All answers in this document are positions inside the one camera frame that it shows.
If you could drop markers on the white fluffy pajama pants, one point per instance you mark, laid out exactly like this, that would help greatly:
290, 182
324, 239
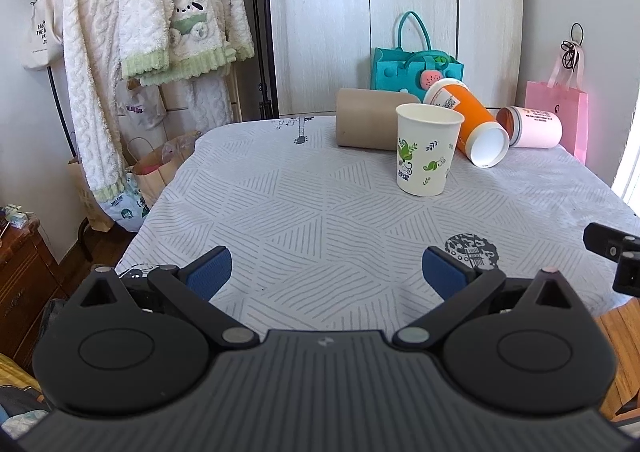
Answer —
210, 100

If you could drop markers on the brown cardboard cup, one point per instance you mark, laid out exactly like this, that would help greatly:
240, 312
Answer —
365, 120

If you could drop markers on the white fluffy robe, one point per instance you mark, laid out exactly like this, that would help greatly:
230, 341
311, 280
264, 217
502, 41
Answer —
92, 57

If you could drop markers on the white paper cup green print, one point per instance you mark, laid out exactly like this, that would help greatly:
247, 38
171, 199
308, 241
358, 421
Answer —
425, 152

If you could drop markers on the wooden nightstand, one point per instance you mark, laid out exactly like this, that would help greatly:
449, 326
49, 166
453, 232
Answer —
25, 282

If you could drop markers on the white fluffy robes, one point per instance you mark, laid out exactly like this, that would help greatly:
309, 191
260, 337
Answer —
260, 32

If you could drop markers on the pink paper cup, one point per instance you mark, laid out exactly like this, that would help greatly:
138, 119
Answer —
537, 127

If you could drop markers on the white green printed bag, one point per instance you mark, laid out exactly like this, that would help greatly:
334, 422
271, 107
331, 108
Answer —
127, 204

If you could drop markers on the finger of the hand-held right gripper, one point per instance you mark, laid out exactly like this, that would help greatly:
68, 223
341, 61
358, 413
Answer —
607, 242

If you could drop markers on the yellow cloth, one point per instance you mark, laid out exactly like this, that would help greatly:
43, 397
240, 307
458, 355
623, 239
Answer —
15, 369

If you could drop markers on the patterned white tablecloth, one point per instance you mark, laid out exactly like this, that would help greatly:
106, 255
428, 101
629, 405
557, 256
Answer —
320, 212

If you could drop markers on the white canvas tote bag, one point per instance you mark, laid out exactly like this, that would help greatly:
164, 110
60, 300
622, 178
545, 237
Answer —
42, 32

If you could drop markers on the orange paper cup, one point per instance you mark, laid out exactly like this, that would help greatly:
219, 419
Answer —
475, 120

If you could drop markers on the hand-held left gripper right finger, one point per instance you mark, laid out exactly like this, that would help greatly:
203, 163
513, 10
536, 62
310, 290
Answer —
442, 273

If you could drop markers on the white fluffy green-trimmed pajama top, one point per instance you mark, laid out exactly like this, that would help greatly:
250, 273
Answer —
185, 7

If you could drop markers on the teal felt handbag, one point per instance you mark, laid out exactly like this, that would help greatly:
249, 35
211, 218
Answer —
395, 72

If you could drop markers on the white printed plastic bag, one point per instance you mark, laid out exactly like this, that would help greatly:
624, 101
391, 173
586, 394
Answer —
141, 107

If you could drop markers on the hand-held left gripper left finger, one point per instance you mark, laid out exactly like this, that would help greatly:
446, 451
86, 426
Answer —
212, 272

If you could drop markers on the light wooden wardrobe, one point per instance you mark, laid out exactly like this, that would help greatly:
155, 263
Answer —
320, 22

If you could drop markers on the brown paper bag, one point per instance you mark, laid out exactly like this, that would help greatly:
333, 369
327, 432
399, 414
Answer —
160, 167
87, 197

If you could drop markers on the pink paper gift bag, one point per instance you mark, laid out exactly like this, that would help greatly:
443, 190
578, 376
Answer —
555, 100

